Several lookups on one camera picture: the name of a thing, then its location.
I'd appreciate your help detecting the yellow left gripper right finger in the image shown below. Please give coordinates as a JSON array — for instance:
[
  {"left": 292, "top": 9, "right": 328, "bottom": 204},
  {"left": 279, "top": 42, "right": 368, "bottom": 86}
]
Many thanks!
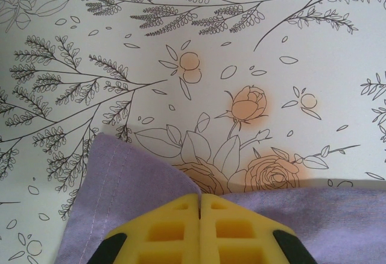
[{"left": 200, "top": 193, "right": 314, "bottom": 264}]

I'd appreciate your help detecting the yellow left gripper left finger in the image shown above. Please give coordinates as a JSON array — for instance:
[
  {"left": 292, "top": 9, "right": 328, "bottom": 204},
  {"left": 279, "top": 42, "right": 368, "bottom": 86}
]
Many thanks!
[{"left": 80, "top": 193, "right": 202, "bottom": 264}]

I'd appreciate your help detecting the purple t-shirt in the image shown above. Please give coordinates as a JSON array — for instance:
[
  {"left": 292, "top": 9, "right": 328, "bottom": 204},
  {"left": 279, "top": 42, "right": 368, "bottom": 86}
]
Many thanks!
[{"left": 59, "top": 133, "right": 386, "bottom": 264}]

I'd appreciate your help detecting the floral table cover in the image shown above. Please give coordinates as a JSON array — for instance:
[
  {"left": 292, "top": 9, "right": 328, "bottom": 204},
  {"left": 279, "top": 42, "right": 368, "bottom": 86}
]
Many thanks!
[{"left": 0, "top": 0, "right": 386, "bottom": 264}]

